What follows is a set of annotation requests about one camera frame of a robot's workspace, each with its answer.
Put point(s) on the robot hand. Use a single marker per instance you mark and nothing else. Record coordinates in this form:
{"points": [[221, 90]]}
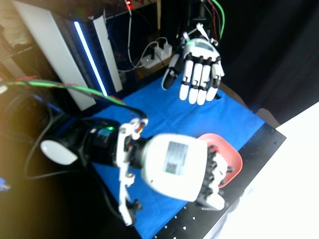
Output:
{"points": [[193, 68], [159, 161]]}

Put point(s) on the red plastic bowl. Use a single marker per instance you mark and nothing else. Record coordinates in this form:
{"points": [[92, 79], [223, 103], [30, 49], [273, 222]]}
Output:
{"points": [[234, 159]]}

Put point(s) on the white power strip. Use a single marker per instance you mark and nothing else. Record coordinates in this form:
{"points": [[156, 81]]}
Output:
{"points": [[159, 53]]}

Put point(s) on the blue cloth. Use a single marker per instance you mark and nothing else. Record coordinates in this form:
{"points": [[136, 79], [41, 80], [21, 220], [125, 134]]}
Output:
{"points": [[162, 114]]}

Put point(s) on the white computer case blue light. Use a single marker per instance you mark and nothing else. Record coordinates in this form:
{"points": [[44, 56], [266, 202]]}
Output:
{"points": [[49, 37]]}

